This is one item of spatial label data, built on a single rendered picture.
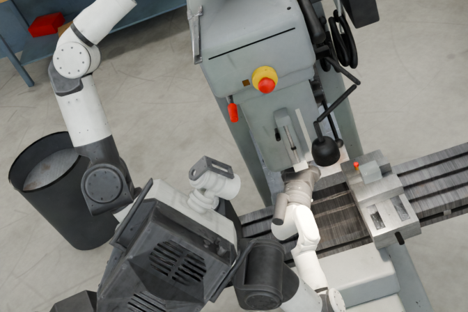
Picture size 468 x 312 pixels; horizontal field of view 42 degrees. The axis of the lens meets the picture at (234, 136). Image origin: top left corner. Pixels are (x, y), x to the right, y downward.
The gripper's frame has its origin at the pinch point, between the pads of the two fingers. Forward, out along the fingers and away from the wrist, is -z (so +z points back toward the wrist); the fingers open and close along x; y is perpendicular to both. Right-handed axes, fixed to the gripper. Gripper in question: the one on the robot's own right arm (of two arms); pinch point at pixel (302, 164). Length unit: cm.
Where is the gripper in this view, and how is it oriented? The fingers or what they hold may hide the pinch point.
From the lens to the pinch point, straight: 194.9
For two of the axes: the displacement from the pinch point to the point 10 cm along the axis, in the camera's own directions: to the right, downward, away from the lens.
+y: 3.2, 7.1, 6.2
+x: -9.3, 1.0, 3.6
